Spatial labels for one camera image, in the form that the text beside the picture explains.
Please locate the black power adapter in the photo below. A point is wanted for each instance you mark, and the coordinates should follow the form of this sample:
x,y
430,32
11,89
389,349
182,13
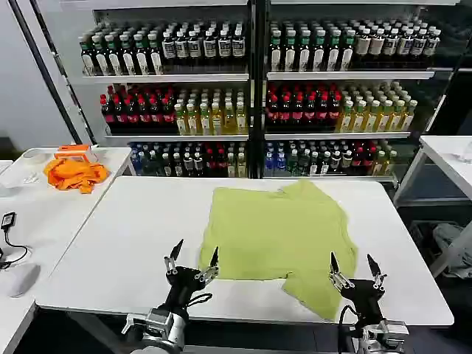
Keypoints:
x,y
8,220

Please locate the light green shirt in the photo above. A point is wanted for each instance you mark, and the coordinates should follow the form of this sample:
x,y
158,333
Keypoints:
x,y
273,236

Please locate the shelf of bottles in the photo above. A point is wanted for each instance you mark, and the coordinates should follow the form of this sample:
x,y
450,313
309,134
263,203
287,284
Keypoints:
x,y
343,92
166,92

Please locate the orange and white box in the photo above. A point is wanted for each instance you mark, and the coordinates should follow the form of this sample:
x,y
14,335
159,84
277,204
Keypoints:
x,y
73,150

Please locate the white side table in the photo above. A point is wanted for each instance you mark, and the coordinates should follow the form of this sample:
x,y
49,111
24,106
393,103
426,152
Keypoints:
x,y
40,221
446,162

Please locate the white tape roll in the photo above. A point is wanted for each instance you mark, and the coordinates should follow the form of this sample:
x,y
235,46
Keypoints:
x,y
36,158

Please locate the grey cloth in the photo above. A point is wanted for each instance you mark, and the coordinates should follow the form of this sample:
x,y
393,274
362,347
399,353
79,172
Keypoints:
x,y
448,236

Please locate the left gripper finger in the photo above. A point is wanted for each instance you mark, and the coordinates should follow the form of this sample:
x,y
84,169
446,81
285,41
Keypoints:
x,y
173,258
212,263

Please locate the black basket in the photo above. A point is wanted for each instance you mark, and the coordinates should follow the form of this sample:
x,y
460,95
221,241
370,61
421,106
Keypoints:
x,y
420,236

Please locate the black slanted pole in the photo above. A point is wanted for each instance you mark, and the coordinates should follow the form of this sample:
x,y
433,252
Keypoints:
x,y
44,70
64,70

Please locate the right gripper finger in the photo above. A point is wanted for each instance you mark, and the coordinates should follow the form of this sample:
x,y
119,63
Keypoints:
x,y
336,271
376,269

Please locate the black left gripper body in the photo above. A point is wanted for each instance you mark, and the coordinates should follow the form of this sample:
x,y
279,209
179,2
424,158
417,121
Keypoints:
x,y
184,282

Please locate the orange cloth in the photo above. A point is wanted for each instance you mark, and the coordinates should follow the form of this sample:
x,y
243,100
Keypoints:
x,y
75,175

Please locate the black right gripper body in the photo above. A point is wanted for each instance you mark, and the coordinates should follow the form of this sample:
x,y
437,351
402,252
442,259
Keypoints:
x,y
365,295

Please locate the white computer mouse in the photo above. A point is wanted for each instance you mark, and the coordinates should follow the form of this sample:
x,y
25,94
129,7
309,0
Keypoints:
x,y
24,280

